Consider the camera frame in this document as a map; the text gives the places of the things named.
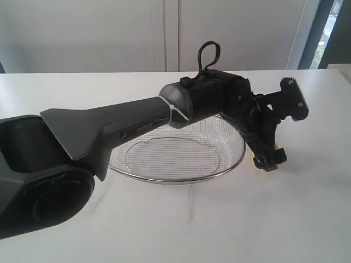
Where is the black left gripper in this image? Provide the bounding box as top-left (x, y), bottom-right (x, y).
top-left (238, 90), bottom-right (287, 172)

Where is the yellow lemon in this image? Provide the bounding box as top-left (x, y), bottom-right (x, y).
top-left (253, 146), bottom-right (279, 172)

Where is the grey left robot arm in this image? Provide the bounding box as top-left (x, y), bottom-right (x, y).
top-left (1, 70), bottom-right (291, 239)

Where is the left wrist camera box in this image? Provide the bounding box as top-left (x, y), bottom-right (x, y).
top-left (279, 77), bottom-right (309, 122)

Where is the steel wire mesh basket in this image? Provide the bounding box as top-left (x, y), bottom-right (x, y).
top-left (109, 116), bottom-right (246, 184)

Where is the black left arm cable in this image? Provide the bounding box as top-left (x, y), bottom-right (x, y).
top-left (179, 41), bottom-right (222, 88)

